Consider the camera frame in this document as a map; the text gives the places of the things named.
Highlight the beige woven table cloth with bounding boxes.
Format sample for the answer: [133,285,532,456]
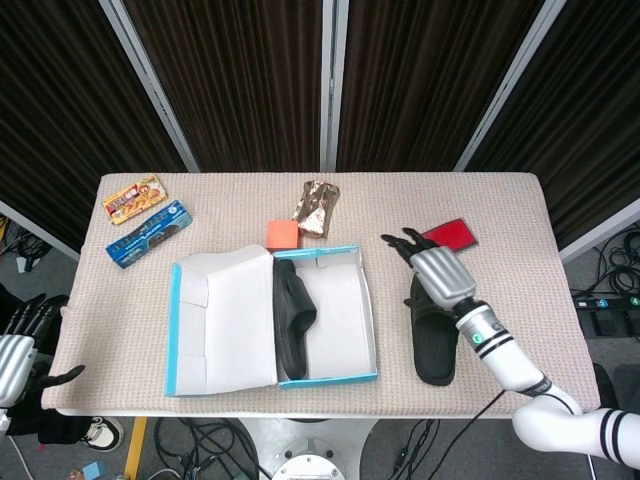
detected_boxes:
[40,172,600,417]

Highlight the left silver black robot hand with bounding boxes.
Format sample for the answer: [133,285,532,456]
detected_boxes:
[0,293,86,407]

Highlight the black power adapter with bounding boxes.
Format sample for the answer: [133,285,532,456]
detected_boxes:
[592,309,621,337]

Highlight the crumpled foil snack wrapper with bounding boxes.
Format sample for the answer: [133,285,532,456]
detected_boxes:
[292,179,341,239]

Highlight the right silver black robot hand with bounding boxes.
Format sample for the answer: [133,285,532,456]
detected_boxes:
[380,227,476,307]

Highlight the white black sneaker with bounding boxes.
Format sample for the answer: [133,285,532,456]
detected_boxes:
[79,415,125,452]

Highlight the black power strip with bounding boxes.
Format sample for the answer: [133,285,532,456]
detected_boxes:
[572,294,640,311]

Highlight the black slipper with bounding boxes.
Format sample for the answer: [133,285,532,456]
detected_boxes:
[403,272,459,387]
[272,258,319,380]

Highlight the yellow orange snack packet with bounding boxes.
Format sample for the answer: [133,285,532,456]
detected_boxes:
[101,173,170,225]

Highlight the black floor cable tangle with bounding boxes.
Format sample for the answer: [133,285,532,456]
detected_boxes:
[152,417,264,480]
[594,234,640,296]

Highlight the black cable with inline plug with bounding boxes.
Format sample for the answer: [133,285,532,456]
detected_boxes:
[392,418,439,480]

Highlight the dark ribbed partition panel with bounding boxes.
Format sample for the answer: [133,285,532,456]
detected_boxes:
[124,0,331,174]
[337,0,546,174]
[0,0,189,251]
[464,0,640,251]

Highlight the white blue shoebox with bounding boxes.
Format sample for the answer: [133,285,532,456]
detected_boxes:
[164,243,379,399]

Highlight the red flat stamp pad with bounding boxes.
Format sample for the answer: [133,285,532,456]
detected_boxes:
[422,217,480,256]

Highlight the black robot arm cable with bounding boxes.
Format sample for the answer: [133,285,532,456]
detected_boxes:
[439,388,584,480]

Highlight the white silver robot base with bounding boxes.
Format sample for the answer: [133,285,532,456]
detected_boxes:
[234,417,384,480]

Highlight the grey metal partition post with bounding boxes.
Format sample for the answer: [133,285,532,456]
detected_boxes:
[453,0,569,174]
[98,0,201,174]
[0,198,81,262]
[319,0,349,174]
[559,198,640,264]

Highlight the blue cookie package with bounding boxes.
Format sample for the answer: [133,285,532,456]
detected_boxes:
[105,199,195,270]

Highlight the orange sticky note block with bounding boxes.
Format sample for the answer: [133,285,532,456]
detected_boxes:
[266,219,300,251]

